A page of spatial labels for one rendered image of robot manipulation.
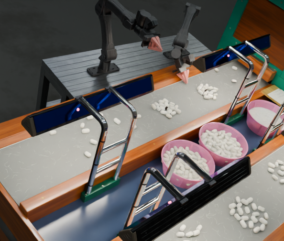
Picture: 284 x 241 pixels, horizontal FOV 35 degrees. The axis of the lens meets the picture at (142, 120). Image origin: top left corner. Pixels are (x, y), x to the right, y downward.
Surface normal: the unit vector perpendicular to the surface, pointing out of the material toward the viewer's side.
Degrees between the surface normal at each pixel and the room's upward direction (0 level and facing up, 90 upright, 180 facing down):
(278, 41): 90
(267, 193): 0
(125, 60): 0
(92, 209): 0
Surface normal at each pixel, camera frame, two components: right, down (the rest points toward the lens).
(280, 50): -0.71, 0.30
